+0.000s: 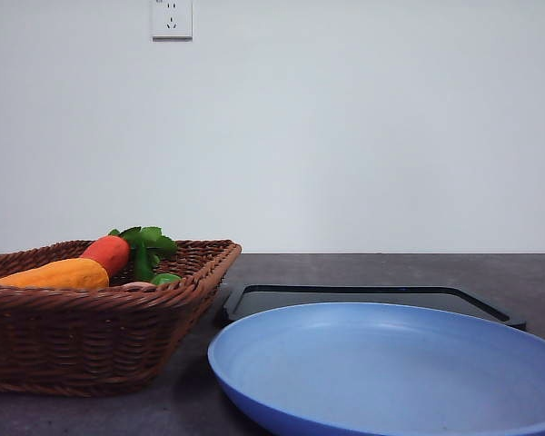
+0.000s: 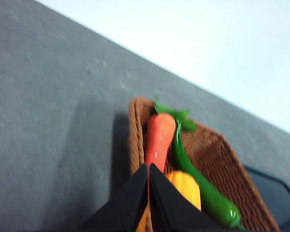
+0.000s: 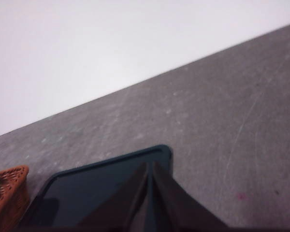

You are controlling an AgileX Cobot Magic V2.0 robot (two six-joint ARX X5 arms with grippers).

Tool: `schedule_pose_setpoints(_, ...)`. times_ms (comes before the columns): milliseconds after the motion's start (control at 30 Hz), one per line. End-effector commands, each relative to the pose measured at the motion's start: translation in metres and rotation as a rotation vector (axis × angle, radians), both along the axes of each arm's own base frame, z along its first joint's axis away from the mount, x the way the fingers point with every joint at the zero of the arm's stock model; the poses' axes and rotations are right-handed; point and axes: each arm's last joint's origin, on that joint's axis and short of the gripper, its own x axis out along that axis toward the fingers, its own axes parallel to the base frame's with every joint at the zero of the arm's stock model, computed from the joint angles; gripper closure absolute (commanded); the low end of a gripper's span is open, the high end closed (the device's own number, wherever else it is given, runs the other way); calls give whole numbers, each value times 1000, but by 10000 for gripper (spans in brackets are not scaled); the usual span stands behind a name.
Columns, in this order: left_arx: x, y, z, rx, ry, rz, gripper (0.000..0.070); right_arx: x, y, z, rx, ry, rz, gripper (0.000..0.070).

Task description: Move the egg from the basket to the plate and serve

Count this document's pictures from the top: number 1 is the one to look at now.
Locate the pink brown egg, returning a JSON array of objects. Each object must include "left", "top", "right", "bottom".
[{"left": 122, "top": 282, "right": 156, "bottom": 289}]

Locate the blue plate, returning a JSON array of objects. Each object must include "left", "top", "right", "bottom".
[{"left": 207, "top": 302, "right": 545, "bottom": 436}]

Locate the brown wicker basket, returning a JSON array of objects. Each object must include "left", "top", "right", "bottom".
[{"left": 0, "top": 240, "right": 243, "bottom": 398}]

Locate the black rectangular tray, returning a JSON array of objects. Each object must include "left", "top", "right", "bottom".
[{"left": 222, "top": 284, "right": 527, "bottom": 331}]

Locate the green leafy toy vegetable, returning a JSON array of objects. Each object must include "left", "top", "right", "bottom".
[{"left": 108, "top": 226, "right": 183, "bottom": 285}]

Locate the orange toy carrot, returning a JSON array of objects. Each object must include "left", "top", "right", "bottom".
[{"left": 81, "top": 235, "right": 130, "bottom": 277}]

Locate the yellow orange toy squash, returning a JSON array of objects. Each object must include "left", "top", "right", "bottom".
[{"left": 0, "top": 258, "right": 110, "bottom": 288}]

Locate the white wall socket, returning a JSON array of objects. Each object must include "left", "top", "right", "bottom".
[{"left": 151, "top": 0, "right": 193, "bottom": 43}]

